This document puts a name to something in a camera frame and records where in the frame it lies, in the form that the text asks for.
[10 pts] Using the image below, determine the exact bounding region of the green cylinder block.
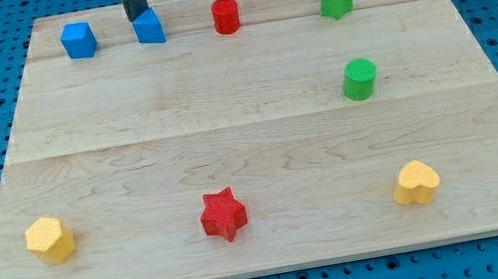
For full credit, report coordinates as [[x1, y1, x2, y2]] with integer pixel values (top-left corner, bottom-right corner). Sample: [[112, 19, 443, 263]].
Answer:
[[343, 58, 378, 101]]

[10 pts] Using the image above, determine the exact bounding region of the light wooden board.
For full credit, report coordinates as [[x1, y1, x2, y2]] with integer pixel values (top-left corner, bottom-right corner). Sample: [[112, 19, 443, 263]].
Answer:
[[0, 0, 498, 279]]

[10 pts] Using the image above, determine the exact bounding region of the yellow heart block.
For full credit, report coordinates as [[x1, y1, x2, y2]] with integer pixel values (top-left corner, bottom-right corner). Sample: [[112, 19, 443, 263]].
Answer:
[[392, 159, 441, 206]]

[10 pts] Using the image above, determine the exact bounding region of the yellow hexagon block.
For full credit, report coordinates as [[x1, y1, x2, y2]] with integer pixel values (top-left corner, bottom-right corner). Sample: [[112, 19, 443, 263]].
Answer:
[[24, 217, 76, 264]]

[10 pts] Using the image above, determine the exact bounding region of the blue cube block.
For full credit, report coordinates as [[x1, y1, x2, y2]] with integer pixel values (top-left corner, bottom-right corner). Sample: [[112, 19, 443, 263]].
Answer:
[[60, 22, 97, 59]]

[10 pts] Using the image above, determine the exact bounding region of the red cylinder block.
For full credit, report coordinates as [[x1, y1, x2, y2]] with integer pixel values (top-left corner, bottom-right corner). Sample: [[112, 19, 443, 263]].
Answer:
[[211, 0, 240, 35]]

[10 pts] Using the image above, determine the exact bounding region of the blue triangular prism block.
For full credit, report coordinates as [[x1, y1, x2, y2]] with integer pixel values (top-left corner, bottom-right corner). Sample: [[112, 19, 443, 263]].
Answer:
[[132, 8, 167, 44]]

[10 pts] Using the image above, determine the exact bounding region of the red star block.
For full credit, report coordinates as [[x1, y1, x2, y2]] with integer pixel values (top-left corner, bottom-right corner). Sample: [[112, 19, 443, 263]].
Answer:
[[200, 187, 248, 242]]

